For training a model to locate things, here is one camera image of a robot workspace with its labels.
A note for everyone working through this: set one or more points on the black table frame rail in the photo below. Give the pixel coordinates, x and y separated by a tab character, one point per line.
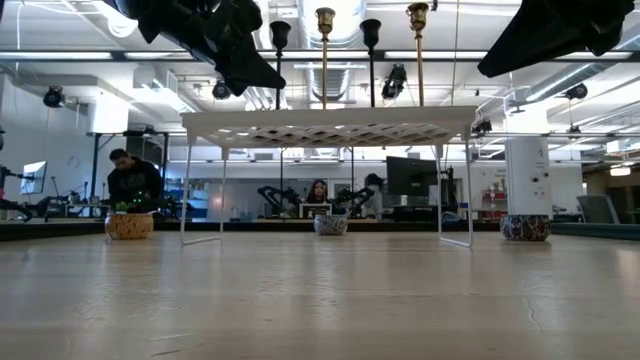
75	227

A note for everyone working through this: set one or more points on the black overhead frame bar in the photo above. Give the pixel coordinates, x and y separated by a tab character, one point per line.
117	55

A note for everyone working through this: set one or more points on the white round column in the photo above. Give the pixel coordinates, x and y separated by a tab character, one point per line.
528	175

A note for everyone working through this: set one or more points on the small white framed display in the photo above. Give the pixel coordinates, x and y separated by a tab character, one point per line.
315	211

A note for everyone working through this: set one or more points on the white lattice shelf rack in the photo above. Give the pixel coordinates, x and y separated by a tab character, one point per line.
325	117

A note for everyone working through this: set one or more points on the gold candlestick holder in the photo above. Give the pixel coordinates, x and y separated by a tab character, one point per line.
418	15
325	20

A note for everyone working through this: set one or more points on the blue storage shelving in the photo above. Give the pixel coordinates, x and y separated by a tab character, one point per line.
192	202

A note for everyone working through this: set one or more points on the red storage shelf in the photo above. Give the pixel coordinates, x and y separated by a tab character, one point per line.
494	200

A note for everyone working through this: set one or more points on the dark floral patterned bowl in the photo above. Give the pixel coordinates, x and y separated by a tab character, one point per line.
525	229

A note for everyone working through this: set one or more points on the black candlestick holder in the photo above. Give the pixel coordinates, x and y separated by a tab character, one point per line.
279	35
370	32

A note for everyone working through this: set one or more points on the person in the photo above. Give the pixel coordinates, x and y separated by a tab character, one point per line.
132	182
317	192

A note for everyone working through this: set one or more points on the orange patterned ceramic bowl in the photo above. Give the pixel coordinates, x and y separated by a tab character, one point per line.
129	227

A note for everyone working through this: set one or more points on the computer monitor on arm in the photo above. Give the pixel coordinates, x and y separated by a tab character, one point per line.
34	177

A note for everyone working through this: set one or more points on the blue white patterned bowl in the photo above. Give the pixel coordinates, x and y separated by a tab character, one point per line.
330	225

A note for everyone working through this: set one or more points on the grey office chair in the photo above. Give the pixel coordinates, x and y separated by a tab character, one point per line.
597	210

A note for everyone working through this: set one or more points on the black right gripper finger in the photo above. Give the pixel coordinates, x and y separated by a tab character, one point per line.
530	40

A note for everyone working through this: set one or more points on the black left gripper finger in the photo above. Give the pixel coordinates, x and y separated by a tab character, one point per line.
245	70

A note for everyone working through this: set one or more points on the large black monitor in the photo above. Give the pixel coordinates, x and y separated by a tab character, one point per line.
410	175

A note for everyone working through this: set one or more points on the black metal rig frame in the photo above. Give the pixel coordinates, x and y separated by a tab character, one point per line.
95	170

